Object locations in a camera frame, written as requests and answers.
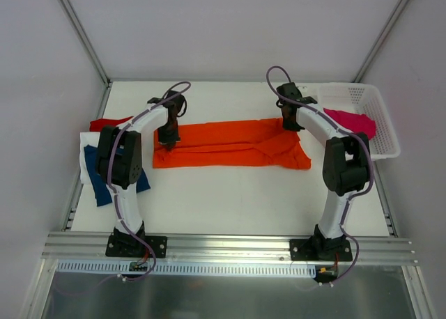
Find left aluminium frame post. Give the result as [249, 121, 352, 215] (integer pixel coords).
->
[52, 0, 112, 86]

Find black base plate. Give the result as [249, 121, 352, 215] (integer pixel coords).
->
[289, 237, 353, 263]
[105, 232, 168, 258]

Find red folded t shirt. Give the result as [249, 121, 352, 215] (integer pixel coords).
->
[89, 116, 132, 132]

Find white plastic basket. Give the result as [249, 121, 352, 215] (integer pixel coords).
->
[317, 82, 401, 160]

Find aluminium frame post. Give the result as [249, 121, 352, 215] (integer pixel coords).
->
[351, 0, 412, 83]
[52, 0, 112, 86]

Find right aluminium frame post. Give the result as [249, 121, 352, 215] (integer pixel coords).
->
[351, 0, 412, 83]

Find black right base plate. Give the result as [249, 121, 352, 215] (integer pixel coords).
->
[289, 237, 353, 263]

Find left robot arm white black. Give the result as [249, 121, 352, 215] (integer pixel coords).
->
[95, 90, 187, 257]

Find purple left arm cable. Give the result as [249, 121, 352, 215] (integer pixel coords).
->
[107, 81, 192, 281]

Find orange t shirt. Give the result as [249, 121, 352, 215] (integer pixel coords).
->
[153, 118, 312, 170]

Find white slotted cable duct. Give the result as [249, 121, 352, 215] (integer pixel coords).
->
[56, 260, 316, 279]

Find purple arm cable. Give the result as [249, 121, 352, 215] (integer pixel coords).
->
[107, 81, 192, 281]
[266, 65, 372, 288]

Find pink t shirt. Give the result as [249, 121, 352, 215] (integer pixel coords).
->
[324, 108, 376, 140]

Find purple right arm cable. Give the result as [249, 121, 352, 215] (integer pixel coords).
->
[266, 65, 372, 288]

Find white folded t shirt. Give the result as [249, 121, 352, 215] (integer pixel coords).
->
[79, 130, 104, 186]

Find blue folded t shirt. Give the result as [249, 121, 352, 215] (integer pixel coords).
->
[83, 144, 151, 208]

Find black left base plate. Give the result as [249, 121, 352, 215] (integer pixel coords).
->
[105, 232, 168, 258]

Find aluminium mounting rail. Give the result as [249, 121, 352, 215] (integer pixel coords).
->
[42, 232, 420, 266]

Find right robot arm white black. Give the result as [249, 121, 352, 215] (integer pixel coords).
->
[275, 82, 373, 260]

